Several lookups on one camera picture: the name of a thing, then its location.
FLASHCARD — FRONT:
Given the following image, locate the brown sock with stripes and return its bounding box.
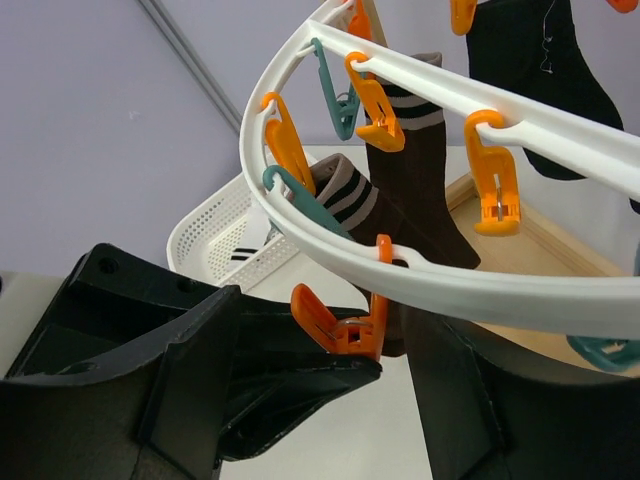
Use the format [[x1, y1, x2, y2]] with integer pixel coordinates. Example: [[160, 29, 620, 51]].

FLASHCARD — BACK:
[[312, 153, 416, 359]]

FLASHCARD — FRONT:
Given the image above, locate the white perforated plastic basket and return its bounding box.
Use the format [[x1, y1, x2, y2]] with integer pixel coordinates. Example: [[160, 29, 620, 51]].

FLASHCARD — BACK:
[[166, 175, 298, 293]]

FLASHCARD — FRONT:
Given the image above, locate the dark brown small sock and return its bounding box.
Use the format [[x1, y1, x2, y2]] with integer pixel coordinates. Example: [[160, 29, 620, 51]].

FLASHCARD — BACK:
[[367, 79, 481, 270]]

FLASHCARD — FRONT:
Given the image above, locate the black sock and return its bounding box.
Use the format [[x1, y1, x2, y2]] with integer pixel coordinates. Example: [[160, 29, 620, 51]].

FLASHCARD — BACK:
[[629, 198, 640, 215], [464, 0, 626, 181]]

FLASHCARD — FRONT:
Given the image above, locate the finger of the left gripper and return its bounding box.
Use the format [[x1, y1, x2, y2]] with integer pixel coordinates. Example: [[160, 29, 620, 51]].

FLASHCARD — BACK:
[[4, 243, 382, 460]]

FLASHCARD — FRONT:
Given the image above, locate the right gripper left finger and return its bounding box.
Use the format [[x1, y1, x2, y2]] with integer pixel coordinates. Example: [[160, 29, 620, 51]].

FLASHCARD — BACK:
[[1, 287, 241, 479]]

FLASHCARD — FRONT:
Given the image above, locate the wooden hanger rack frame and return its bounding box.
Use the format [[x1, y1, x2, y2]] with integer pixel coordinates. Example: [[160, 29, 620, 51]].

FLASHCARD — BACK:
[[359, 0, 640, 371]]

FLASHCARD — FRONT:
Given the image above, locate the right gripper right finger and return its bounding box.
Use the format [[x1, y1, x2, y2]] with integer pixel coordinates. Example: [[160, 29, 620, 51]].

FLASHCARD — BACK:
[[399, 305, 639, 479]]

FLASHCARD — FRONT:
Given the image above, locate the white round clip hanger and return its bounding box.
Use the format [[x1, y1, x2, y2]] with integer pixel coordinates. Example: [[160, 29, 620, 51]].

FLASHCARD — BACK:
[[239, 1, 639, 353]]

